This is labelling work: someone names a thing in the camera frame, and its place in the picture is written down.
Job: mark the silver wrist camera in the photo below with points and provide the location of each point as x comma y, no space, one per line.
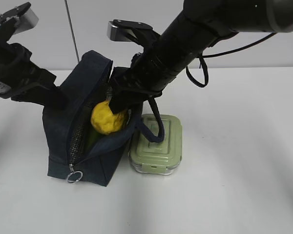
20,18
122,30

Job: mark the green cucumber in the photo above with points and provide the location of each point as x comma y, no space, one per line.
92,137

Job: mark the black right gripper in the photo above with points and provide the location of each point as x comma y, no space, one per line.
126,86

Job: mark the yellow pear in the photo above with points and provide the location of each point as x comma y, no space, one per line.
104,121

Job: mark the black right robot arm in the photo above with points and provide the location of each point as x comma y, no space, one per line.
201,24

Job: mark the dark navy fabric lunch bag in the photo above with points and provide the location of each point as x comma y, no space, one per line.
66,129

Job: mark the green lid glass lunch box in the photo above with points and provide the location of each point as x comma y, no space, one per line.
158,158

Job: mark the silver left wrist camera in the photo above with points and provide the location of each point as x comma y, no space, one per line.
20,18

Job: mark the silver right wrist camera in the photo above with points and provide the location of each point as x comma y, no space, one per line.
122,30

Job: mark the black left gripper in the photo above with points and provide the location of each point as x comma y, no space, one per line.
25,81

